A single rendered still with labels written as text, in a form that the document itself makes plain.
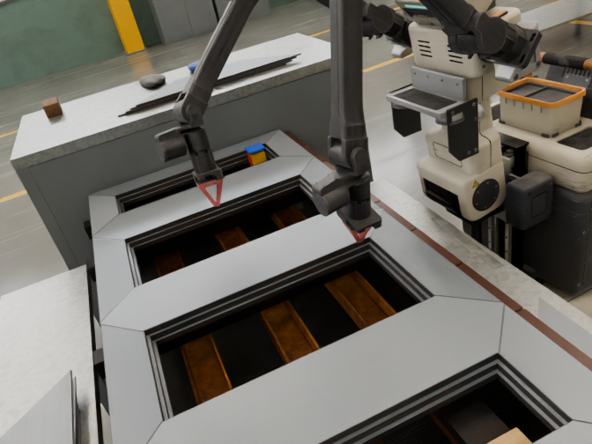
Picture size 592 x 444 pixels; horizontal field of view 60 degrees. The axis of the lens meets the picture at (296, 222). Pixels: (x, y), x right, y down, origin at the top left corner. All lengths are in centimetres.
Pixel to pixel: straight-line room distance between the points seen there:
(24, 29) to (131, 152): 827
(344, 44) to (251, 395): 67
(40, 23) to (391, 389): 959
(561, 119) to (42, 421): 159
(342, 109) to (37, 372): 95
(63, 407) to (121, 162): 99
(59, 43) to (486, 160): 912
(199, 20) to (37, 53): 280
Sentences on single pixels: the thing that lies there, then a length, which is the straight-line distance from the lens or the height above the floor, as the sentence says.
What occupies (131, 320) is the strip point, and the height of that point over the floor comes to 86.
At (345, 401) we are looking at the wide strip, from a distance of 90.
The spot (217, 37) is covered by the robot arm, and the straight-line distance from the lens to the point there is 135.
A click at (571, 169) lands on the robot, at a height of 77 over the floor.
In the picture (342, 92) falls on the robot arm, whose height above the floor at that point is 124.
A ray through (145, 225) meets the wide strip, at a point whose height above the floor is 86.
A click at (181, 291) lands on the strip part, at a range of 125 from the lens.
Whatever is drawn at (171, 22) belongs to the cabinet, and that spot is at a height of 34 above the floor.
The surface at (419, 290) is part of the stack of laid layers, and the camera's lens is 110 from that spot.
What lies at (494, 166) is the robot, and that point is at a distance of 162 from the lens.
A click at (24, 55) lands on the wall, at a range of 1018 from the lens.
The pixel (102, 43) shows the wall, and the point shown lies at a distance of 1021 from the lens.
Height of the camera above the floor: 156
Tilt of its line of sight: 31 degrees down
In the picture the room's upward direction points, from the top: 14 degrees counter-clockwise
